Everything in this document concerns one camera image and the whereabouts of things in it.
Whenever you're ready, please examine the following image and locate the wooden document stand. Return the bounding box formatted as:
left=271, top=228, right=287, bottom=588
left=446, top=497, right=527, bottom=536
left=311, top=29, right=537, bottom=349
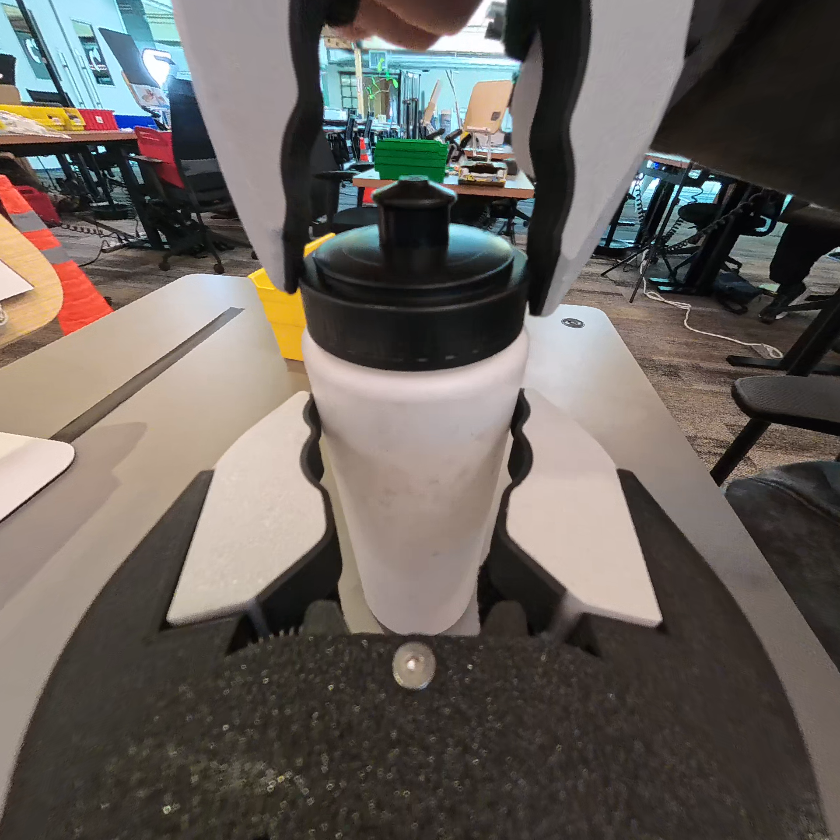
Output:
left=461, top=80, right=514, bottom=166

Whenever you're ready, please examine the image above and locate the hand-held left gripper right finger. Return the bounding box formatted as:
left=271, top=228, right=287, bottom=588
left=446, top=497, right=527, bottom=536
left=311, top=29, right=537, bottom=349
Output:
left=487, top=389, right=664, bottom=641

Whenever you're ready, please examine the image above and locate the white floor cable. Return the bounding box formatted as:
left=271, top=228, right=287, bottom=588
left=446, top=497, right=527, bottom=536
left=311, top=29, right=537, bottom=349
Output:
left=642, top=274, right=786, bottom=360

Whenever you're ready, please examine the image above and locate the person's right hand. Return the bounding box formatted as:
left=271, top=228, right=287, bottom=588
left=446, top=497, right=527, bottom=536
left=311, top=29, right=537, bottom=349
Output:
left=327, top=0, right=488, bottom=51

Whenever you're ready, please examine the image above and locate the black office chair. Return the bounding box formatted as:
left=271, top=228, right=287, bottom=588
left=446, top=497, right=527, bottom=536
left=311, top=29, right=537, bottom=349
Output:
left=133, top=71, right=258, bottom=274

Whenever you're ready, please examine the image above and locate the green crate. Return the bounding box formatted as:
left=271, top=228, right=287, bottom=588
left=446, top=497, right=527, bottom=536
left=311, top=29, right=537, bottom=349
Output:
left=373, top=136, right=452, bottom=182

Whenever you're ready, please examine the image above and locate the small yellow bin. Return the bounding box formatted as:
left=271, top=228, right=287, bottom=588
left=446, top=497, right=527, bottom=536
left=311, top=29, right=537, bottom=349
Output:
left=0, top=104, right=86, bottom=132

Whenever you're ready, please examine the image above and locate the printed instruction sheet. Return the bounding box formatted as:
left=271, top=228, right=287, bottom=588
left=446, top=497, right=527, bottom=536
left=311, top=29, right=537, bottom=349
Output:
left=0, top=256, right=35, bottom=303

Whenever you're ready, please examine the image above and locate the instruction sheet on wooden stand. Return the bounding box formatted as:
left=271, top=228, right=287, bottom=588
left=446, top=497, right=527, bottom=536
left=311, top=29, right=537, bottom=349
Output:
left=0, top=213, right=75, bottom=524

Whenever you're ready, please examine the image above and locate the yellow plastic bin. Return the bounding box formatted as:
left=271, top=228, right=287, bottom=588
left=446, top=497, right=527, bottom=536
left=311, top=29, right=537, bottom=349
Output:
left=247, top=233, right=337, bottom=362

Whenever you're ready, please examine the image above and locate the wooden side table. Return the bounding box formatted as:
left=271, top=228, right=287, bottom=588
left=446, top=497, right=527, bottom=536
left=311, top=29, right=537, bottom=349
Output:
left=353, top=164, right=537, bottom=202

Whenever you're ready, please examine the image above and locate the orange traffic cone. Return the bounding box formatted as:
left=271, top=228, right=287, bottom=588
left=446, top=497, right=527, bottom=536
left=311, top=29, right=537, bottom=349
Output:
left=0, top=174, right=114, bottom=337

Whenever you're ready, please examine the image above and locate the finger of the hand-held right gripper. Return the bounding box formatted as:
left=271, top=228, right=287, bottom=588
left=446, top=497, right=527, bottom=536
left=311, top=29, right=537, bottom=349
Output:
left=171, top=0, right=360, bottom=295
left=508, top=0, right=697, bottom=317

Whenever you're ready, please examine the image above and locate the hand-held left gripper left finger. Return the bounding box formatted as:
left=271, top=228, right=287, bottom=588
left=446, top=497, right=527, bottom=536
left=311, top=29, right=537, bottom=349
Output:
left=165, top=392, right=346, bottom=636

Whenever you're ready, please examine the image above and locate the black mesh chair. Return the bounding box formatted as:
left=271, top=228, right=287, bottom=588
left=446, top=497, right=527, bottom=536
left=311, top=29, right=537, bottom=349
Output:
left=709, top=375, right=840, bottom=488

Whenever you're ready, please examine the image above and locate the black bottle lid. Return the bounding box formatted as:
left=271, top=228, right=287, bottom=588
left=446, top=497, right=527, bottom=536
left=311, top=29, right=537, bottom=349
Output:
left=298, top=176, right=532, bottom=370

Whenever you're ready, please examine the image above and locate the person's right forearm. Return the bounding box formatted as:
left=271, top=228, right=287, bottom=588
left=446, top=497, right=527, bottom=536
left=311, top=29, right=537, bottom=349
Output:
left=648, top=0, right=840, bottom=212

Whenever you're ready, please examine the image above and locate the wooden background table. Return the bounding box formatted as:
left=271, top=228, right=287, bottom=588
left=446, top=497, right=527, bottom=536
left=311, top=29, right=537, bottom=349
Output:
left=0, top=130, right=165, bottom=250

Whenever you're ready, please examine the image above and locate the white plastic bottle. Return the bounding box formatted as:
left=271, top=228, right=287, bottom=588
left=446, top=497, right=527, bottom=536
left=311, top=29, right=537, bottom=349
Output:
left=301, top=322, right=531, bottom=635

